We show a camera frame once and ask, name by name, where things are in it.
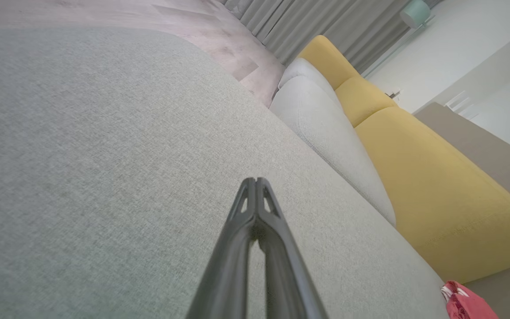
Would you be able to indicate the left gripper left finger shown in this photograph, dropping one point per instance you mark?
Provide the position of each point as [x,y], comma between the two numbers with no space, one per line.
[228,266]

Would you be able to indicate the grey sofa back cushion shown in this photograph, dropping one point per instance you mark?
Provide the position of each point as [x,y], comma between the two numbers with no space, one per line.
[326,133]

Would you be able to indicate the small yellow sofa backrest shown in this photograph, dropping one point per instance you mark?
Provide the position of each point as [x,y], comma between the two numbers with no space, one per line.
[326,57]

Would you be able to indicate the grey pleated curtain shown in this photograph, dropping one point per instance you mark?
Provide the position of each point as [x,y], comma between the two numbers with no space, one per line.
[317,22]

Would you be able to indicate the red basketball jersey white trim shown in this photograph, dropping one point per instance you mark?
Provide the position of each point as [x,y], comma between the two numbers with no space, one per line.
[467,305]

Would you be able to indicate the grey sofa seat cushion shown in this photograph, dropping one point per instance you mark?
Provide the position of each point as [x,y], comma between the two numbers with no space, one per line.
[301,68]

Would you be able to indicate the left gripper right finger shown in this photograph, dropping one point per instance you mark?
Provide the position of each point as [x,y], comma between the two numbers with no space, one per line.
[286,274]

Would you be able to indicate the large grey sofa ottoman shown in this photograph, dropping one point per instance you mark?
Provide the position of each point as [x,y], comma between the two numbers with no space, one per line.
[104,155]

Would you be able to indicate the mint green round object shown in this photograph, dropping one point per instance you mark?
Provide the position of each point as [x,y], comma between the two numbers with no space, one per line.
[414,13]

